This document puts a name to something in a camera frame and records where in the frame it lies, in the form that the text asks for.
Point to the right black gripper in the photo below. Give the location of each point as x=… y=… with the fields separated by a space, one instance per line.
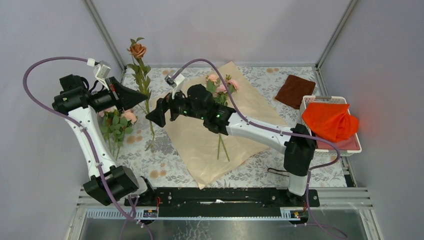
x=157 y=115

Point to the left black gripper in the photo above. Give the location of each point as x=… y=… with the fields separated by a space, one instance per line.
x=128 y=97

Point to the peach wrapping paper sheet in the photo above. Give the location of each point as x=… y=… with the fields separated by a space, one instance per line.
x=192 y=145

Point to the pale pink fake flower stem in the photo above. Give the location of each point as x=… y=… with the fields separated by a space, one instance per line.
x=114 y=126

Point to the pink fake rose spray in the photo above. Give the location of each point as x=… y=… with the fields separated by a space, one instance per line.
x=221 y=89

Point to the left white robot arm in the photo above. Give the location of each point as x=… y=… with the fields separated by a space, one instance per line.
x=80 y=107

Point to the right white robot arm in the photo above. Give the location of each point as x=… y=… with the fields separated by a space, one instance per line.
x=295 y=143

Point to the floral patterned table mat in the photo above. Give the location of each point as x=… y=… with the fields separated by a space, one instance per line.
x=149 y=152

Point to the brown towel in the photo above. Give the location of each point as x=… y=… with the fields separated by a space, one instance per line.
x=293 y=90

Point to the white plastic basket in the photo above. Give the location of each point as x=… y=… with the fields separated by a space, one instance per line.
x=328 y=100

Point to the orange cloth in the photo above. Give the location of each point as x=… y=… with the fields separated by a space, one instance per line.
x=330 y=121

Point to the pink cloth in basket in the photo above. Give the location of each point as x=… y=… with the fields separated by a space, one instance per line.
x=350 y=144

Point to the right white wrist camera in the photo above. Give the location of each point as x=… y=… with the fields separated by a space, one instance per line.
x=176 y=82

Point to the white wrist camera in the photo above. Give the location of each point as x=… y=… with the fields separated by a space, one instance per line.
x=176 y=82
x=101 y=70

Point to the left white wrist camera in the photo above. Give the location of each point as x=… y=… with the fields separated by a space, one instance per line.
x=101 y=70

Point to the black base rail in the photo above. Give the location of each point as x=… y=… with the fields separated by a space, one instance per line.
x=252 y=202

